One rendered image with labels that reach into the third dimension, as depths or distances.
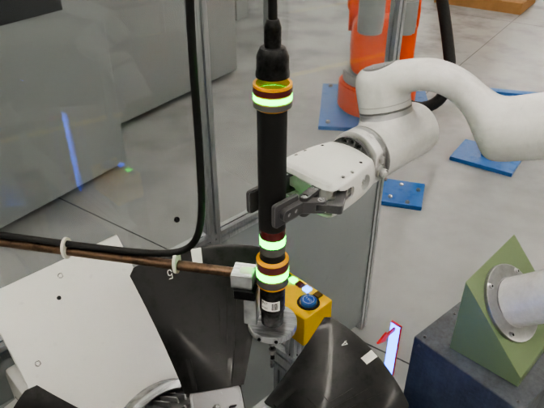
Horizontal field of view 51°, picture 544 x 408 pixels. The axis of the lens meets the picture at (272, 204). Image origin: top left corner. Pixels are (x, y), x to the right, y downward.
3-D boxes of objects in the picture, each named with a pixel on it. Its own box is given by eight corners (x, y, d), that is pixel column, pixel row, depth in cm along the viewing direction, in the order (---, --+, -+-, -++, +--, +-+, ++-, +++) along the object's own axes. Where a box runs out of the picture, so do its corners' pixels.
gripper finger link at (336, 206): (363, 210, 70) (320, 217, 68) (342, 180, 76) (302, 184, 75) (364, 202, 69) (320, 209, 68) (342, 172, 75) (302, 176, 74)
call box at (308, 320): (258, 316, 147) (257, 286, 141) (286, 299, 153) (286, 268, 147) (303, 350, 137) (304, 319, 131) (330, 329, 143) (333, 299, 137)
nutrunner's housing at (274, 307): (256, 346, 81) (249, 23, 56) (261, 326, 84) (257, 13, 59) (282, 350, 80) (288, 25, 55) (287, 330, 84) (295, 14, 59)
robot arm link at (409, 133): (384, 120, 76) (393, 184, 79) (438, 94, 83) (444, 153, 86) (337, 120, 82) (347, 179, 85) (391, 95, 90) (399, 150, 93)
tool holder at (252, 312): (228, 338, 79) (225, 285, 74) (240, 303, 85) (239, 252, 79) (292, 348, 78) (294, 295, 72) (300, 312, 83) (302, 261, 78)
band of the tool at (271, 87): (248, 113, 61) (248, 88, 60) (257, 98, 65) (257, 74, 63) (288, 116, 60) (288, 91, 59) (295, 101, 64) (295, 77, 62)
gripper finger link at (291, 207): (327, 216, 70) (289, 238, 66) (308, 206, 72) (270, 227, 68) (328, 194, 69) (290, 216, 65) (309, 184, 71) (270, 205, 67)
